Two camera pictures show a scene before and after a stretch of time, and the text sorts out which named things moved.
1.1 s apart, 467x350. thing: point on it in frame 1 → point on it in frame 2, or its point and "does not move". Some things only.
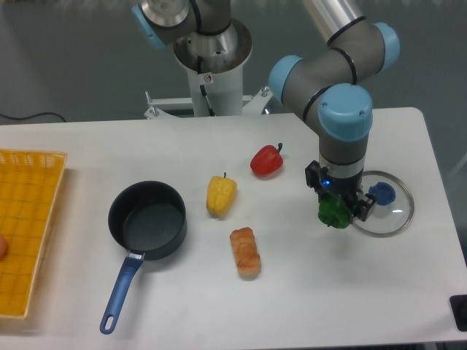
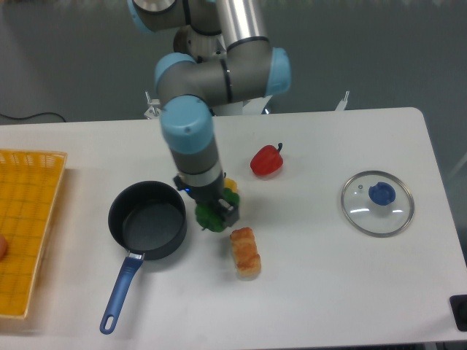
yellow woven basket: x=29 y=185 does not move
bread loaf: x=244 y=246 does not move
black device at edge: x=458 y=305 does not move
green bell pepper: x=333 y=211 → x=209 y=217
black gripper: x=319 y=179 → x=210 y=194
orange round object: x=4 y=248 does not move
